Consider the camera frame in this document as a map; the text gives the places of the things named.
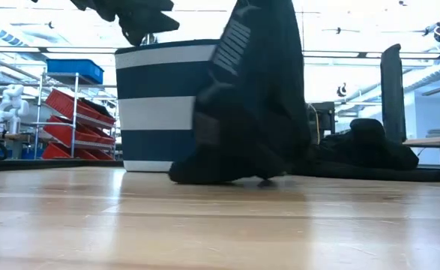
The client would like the blue plastic storage bin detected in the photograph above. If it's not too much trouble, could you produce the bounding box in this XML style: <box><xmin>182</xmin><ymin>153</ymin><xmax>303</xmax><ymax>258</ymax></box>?
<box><xmin>46</xmin><ymin>58</ymin><xmax>105</xmax><ymax>86</ymax></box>

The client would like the dark equipment box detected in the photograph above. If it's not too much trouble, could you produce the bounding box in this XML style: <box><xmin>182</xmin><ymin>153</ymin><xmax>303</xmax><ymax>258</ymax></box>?
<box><xmin>308</xmin><ymin>100</ymin><xmax>336</xmax><ymax>137</ymax></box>

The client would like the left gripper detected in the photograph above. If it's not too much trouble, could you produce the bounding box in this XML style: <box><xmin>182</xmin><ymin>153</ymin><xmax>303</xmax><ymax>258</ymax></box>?
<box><xmin>69</xmin><ymin>0</ymin><xmax>181</xmax><ymax>47</ymax></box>

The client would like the metal shelf rack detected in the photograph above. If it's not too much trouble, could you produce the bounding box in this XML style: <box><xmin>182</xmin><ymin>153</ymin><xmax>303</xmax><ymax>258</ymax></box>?
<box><xmin>31</xmin><ymin>67</ymin><xmax>119</xmax><ymax>161</ymax></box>

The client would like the black upright panel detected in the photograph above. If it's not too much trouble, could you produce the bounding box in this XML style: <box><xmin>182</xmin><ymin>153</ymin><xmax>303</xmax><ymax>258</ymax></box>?
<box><xmin>379</xmin><ymin>43</ymin><xmax>408</xmax><ymax>143</ymax></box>

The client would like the plain black garment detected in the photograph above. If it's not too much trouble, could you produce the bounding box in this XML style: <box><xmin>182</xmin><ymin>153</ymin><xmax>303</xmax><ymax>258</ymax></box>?
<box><xmin>292</xmin><ymin>118</ymin><xmax>440</xmax><ymax>184</ymax></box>

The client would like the black garment with grey print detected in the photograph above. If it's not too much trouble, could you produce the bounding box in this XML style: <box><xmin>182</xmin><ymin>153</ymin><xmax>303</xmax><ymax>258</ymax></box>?
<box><xmin>168</xmin><ymin>0</ymin><xmax>313</xmax><ymax>185</ymax></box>

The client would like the red plastic shelf bin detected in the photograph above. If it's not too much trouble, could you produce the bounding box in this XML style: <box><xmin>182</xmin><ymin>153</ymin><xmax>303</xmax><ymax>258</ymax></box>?
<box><xmin>41</xmin><ymin>142</ymin><xmax>115</xmax><ymax>161</ymax></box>
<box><xmin>45</xmin><ymin>88</ymin><xmax>116</xmax><ymax>127</ymax></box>
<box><xmin>42</xmin><ymin>115</ymin><xmax>116</xmax><ymax>146</ymax></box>

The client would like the wooden side table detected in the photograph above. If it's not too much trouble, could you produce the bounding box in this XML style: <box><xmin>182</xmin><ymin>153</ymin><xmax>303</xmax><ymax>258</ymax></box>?
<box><xmin>403</xmin><ymin>134</ymin><xmax>440</xmax><ymax>166</ymax></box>

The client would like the black metal table frame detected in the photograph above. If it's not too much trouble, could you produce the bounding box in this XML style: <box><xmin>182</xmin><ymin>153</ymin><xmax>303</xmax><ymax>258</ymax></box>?
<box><xmin>0</xmin><ymin>159</ymin><xmax>440</xmax><ymax>181</ymax></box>

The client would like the navy white striped fabric bin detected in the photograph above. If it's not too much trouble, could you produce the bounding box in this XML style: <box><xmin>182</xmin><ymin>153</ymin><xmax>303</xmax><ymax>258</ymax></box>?
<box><xmin>114</xmin><ymin>38</ymin><xmax>220</xmax><ymax>173</ymax></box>

